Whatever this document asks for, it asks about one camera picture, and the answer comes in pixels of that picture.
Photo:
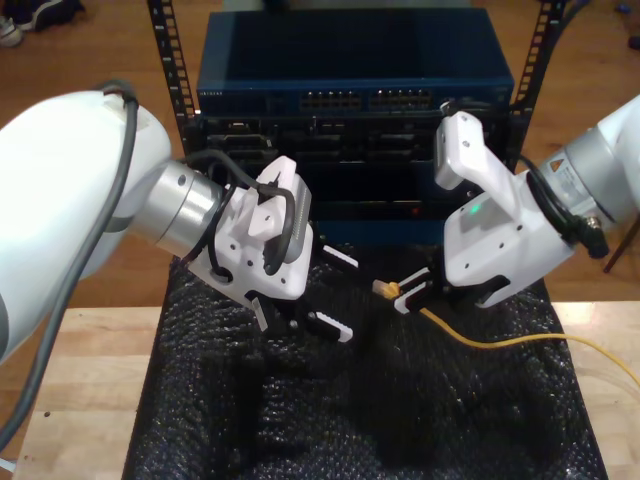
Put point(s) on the black bubble mat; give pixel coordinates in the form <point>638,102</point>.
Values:
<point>350,425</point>

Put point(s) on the black rack server unit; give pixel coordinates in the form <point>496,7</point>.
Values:
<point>350,145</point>

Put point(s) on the dark shoe with white stripe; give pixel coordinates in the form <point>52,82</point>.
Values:
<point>50,12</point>

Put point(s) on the black perforated rack post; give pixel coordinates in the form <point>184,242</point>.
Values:
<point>545,62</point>
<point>165,60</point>

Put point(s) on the blue network switch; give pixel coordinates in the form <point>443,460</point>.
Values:
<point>350,50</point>

